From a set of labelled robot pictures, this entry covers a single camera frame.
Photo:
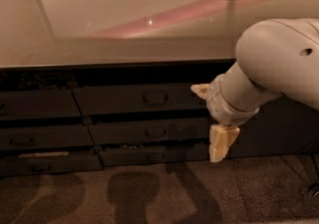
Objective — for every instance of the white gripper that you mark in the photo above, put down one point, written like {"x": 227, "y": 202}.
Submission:
{"x": 221, "y": 108}

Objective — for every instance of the dark grey drawer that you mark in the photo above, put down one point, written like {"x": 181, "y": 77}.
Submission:
{"x": 137, "y": 98}
{"x": 44, "y": 165}
{"x": 132, "y": 132}
{"x": 37, "y": 104}
{"x": 154, "y": 154}
{"x": 44, "y": 137}

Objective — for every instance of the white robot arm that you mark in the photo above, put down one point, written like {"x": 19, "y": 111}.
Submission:
{"x": 273, "y": 58}

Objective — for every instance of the dark grey cabinet door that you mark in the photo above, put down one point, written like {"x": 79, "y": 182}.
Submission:
{"x": 283, "y": 126}

